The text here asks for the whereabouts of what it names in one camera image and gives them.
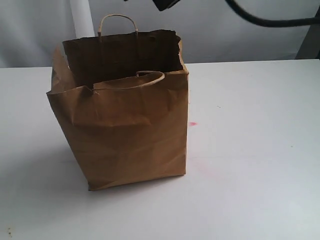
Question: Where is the brown paper bag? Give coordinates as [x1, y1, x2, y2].
[47, 29, 189, 191]

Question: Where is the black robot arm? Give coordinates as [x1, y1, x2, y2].
[152, 0, 180, 12]

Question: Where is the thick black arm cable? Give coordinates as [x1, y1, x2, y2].
[224, 0, 320, 28]

